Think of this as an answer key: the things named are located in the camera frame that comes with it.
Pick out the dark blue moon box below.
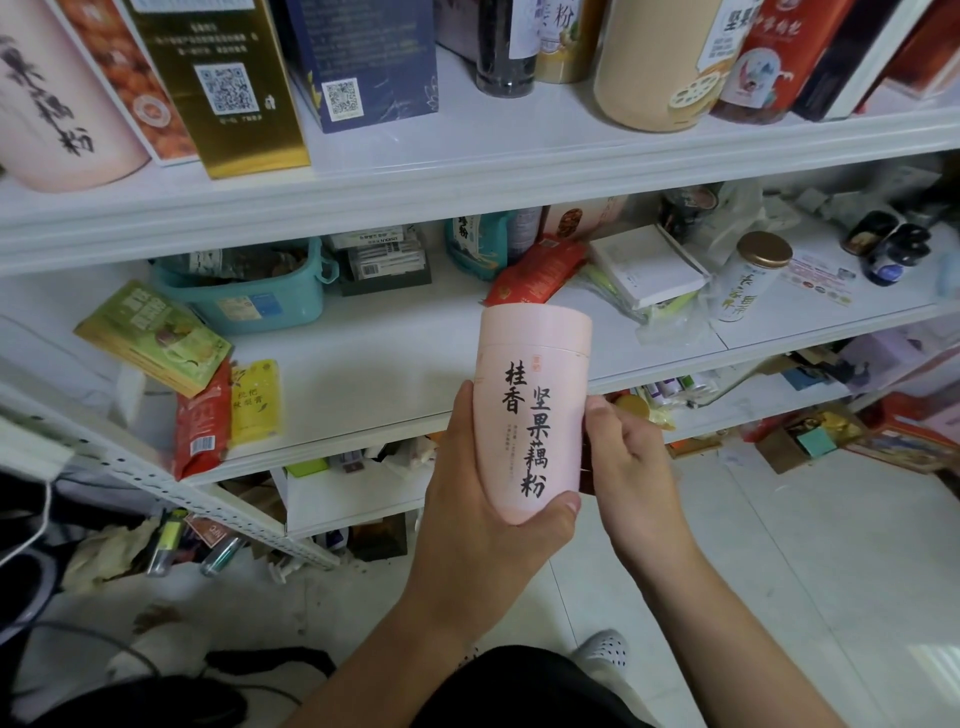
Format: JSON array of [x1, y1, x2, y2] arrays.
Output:
[[270, 0, 441, 134]]

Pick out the red canister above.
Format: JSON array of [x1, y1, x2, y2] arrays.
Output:
[[712, 0, 857, 125]]

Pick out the small dark bottle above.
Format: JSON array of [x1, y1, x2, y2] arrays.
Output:
[[867, 222, 932, 287], [843, 210, 902, 257]]

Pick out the person's white shoe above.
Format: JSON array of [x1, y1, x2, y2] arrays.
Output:
[[570, 630, 632, 684]]

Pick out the white flat box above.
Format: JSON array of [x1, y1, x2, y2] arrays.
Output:
[[585, 225, 711, 317]]

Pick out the red pouch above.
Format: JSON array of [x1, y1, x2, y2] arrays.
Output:
[[483, 237, 590, 309]]

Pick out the brown carton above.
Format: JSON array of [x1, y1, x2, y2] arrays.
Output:
[[757, 408, 864, 474]]

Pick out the green snack packet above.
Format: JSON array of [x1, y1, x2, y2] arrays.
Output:
[[75, 280, 234, 399]]

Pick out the black box white edge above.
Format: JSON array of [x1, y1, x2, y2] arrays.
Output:
[[790, 0, 932, 122]]

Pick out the yellow box white label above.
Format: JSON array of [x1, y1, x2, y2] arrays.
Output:
[[117, 0, 312, 180]]

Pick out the red-brown box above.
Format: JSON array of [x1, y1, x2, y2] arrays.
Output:
[[435, 0, 482, 62]]

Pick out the orange patterned box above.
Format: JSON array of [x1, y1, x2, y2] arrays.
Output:
[[52, 0, 200, 167]]

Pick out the yellow tag packet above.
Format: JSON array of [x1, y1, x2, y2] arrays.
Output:
[[228, 360, 284, 447]]

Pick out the red snack packet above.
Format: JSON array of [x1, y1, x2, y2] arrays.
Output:
[[172, 360, 237, 482]]

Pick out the dark glass jar silver lid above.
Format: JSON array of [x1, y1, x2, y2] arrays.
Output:
[[472, 0, 542, 99]]

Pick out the white metal shelving unit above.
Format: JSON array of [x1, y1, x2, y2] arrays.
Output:
[[0, 0, 960, 572]]

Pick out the small black grey boxes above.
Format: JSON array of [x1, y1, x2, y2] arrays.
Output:
[[322, 225, 434, 296]]

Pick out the white box brown print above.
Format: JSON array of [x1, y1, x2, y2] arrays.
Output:
[[540, 195, 632, 242]]

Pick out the teal plastic basket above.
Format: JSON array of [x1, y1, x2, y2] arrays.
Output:
[[150, 240, 342, 336]]

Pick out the person's left forearm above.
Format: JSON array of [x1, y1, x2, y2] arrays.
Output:
[[285, 600, 482, 728]]

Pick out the pink cylinder canister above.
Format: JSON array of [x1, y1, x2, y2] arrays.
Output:
[[474, 301, 593, 527]]

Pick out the beige cylinder canister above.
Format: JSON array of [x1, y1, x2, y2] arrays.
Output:
[[592, 0, 767, 134]]

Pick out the person's right forearm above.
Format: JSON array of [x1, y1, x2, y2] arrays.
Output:
[[630, 525, 849, 728]]

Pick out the teal pouch bag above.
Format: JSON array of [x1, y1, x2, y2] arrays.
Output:
[[445, 210, 542, 282]]

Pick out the person's right hand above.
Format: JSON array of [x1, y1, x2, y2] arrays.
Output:
[[582, 394, 695, 579]]

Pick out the person's black clothing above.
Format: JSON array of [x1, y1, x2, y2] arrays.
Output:
[[412, 645, 654, 728]]

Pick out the small pink canister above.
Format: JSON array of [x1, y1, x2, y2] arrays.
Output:
[[0, 0, 152, 194]]

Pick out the person's left hand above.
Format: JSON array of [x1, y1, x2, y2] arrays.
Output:
[[405, 379, 584, 639]]

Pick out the dark jar with lid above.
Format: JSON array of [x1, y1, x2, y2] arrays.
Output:
[[660, 184, 722, 242]]

